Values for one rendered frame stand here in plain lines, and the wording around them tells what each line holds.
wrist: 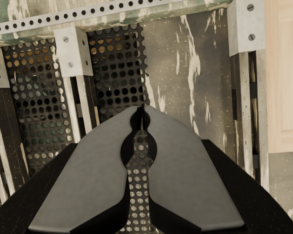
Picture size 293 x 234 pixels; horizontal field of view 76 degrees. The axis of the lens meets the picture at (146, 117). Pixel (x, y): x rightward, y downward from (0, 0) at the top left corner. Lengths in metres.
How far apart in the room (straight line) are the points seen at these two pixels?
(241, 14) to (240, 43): 0.06
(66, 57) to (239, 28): 0.44
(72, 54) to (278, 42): 0.54
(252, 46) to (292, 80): 0.16
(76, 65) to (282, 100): 0.56
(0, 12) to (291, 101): 0.84
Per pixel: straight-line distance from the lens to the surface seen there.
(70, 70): 0.56
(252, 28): 0.54
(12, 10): 0.71
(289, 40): 0.63
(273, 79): 0.61
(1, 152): 0.73
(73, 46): 0.56
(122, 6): 0.56
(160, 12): 0.55
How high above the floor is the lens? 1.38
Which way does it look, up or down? 30 degrees down
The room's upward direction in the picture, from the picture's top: 179 degrees clockwise
